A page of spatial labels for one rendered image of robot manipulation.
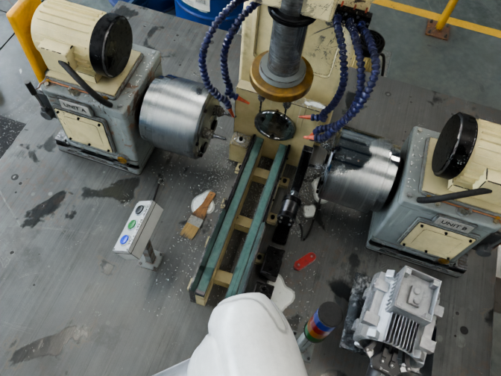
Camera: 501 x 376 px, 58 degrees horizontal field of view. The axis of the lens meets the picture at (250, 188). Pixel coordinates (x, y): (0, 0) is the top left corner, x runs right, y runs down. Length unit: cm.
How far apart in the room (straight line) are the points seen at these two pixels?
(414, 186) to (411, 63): 219
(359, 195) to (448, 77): 222
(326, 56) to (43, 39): 84
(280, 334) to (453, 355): 100
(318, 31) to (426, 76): 210
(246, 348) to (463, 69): 315
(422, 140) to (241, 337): 97
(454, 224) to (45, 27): 130
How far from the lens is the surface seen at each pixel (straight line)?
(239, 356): 71
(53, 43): 145
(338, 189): 140
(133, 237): 130
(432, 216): 142
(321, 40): 145
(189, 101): 144
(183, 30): 221
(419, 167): 143
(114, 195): 170
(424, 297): 131
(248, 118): 160
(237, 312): 73
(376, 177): 139
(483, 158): 131
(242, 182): 155
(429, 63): 355
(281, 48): 119
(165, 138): 147
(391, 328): 126
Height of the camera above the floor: 226
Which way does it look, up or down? 60 degrees down
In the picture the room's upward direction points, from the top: 8 degrees clockwise
